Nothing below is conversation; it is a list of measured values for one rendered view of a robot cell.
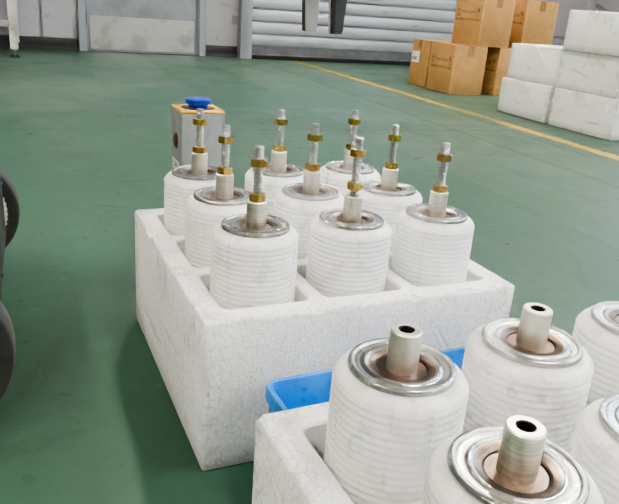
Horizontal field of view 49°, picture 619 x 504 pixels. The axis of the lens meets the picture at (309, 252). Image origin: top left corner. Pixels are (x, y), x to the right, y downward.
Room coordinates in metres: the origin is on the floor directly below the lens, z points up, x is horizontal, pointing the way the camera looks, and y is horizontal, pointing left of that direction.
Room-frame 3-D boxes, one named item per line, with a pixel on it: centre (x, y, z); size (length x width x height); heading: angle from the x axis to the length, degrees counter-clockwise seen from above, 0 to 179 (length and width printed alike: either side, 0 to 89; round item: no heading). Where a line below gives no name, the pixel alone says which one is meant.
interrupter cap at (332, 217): (0.75, -0.05, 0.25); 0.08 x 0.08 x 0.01
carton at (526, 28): (4.79, -1.33, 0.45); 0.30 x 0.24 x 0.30; 20
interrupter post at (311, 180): (0.86, 0.00, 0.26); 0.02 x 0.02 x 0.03
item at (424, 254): (0.80, -0.15, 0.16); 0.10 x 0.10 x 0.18
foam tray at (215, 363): (0.86, 0.00, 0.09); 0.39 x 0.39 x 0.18; 25
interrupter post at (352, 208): (0.75, -0.05, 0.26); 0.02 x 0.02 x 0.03
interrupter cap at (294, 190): (0.86, 0.00, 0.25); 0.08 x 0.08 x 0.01
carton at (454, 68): (4.57, -0.87, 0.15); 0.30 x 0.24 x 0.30; 22
